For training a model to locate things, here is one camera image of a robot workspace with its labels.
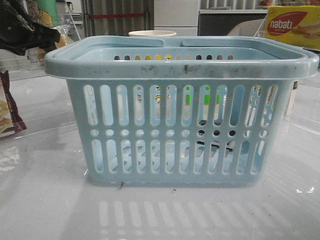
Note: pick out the green cartoon snack bag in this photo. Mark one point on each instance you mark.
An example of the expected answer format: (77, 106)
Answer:
(43, 12)

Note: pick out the clear acrylic left display shelf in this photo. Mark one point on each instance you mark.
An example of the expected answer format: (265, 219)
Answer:
(33, 70)

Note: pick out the brown wafer snack bag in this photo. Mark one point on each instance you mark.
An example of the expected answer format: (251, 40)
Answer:
(10, 121)

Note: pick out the plate of fruit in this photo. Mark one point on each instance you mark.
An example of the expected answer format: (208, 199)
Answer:
(265, 3)

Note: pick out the light blue plastic basket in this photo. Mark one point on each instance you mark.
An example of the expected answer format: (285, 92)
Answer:
(128, 97)

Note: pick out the clear acrylic display shelf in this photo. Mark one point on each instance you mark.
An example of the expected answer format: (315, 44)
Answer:
(33, 70)
(260, 32)

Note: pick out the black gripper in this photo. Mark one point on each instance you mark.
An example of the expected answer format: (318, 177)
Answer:
(19, 32)

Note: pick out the yellow nabati wafer box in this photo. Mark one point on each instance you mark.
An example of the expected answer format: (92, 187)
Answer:
(294, 25)

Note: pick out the packaged bread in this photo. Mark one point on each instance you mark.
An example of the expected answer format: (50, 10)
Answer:
(37, 54)

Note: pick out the red barrier belt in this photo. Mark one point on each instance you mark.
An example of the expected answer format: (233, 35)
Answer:
(115, 16)

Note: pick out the colourful puzzle cube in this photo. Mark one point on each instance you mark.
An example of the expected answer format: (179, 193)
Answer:
(206, 98)

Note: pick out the white cabinet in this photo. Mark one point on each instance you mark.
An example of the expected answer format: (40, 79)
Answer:
(180, 16)

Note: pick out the orange yellow snack box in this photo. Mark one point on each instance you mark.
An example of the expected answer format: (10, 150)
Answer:
(271, 96)

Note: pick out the clear acrylic right display shelf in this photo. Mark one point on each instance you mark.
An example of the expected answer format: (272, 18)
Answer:
(260, 32)

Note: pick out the black tissue pack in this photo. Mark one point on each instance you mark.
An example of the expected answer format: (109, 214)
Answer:
(229, 145)

